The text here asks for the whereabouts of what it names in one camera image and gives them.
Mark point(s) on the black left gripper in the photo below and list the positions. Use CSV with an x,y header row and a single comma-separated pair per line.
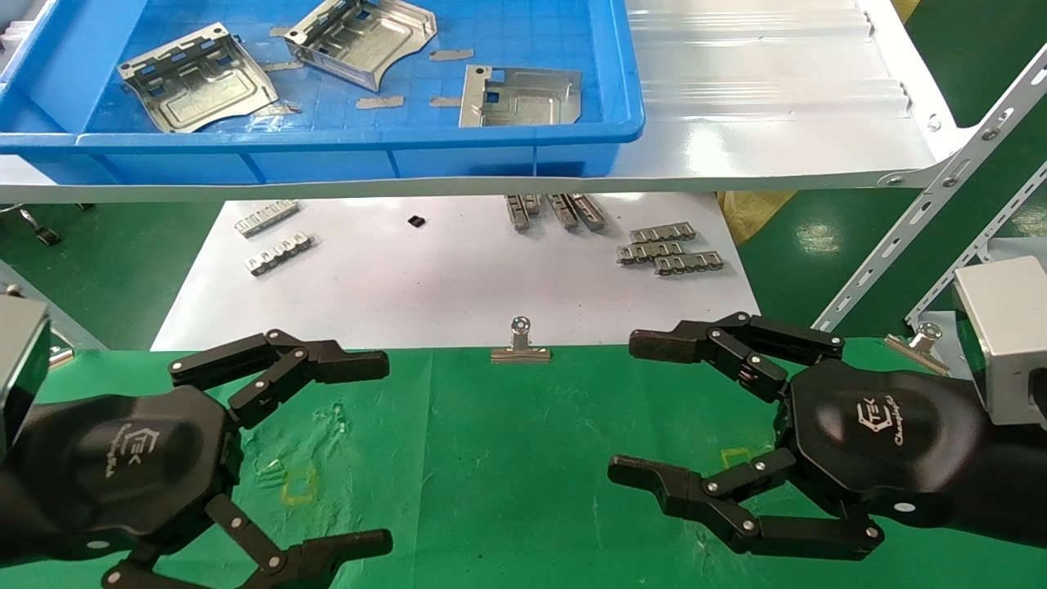
x,y
123,466

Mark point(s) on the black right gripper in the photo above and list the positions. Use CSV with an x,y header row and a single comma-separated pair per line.
x,y
883,433

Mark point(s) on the stamped metal plate part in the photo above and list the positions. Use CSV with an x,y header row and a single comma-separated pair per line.
x,y
532,102
200,86
368,41

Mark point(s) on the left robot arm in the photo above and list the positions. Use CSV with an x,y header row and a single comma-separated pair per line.
x,y
8,507

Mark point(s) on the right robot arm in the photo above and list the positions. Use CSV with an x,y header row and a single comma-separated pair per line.
x,y
1018,483

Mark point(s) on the small metal clip strip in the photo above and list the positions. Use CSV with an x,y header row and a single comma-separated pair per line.
x,y
563,211
280,254
532,204
515,213
589,213
689,263
649,252
267,218
662,233

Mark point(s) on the yellow bag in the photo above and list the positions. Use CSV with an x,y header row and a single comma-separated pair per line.
x,y
752,214

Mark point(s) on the white sheet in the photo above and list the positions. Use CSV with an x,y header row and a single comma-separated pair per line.
x,y
409,286

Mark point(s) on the green table cloth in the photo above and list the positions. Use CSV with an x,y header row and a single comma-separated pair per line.
x,y
507,458

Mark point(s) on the white perforated shelf strut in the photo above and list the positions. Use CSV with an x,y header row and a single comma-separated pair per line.
x,y
932,196
973,249

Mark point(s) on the white metal shelf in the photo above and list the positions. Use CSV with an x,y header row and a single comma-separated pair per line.
x,y
777,123

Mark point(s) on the blue plastic bin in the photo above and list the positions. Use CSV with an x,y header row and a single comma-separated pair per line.
x,y
327,159

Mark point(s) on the brown tape piece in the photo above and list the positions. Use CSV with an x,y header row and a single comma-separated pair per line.
x,y
446,102
451,55
280,31
282,65
380,102

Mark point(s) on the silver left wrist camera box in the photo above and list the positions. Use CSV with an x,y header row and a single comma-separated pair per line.
x,y
20,360

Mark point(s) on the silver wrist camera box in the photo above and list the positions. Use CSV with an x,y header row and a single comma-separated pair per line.
x,y
20,360
1002,327

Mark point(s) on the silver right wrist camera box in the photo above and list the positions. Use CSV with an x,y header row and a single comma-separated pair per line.
x,y
1002,327

